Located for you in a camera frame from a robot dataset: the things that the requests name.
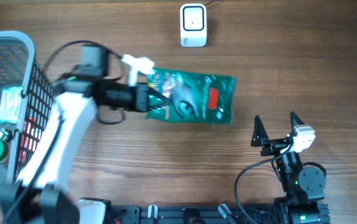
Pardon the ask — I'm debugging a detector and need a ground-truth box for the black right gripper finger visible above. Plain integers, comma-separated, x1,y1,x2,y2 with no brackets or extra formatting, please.
251,115,269,146
290,111,304,127

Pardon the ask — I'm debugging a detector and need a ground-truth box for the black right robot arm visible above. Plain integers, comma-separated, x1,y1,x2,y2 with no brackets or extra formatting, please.
251,112,327,223

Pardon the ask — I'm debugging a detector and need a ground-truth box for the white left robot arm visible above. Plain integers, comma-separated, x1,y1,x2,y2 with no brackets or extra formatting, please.
0,41,154,223

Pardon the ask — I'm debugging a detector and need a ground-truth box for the white barcode scanner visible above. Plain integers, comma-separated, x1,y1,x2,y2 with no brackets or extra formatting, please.
180,3,208,47

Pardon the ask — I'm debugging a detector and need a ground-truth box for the green 3M gloves package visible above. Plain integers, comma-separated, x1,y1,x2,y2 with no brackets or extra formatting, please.
146,68,237,124

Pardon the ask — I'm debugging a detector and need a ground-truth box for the grey plastic mesh basket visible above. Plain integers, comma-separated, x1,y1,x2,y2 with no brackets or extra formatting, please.
0,31,53,185

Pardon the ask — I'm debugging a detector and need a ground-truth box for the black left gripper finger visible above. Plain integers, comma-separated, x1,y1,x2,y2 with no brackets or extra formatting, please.
148,87,170,102
149,99,170,109

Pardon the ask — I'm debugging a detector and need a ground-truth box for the light green tissue pack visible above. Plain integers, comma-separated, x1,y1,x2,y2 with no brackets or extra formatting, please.
0,86,23,124

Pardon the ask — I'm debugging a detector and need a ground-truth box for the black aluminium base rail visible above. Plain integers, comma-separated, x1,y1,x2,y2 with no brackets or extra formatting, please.
78,197,332,224

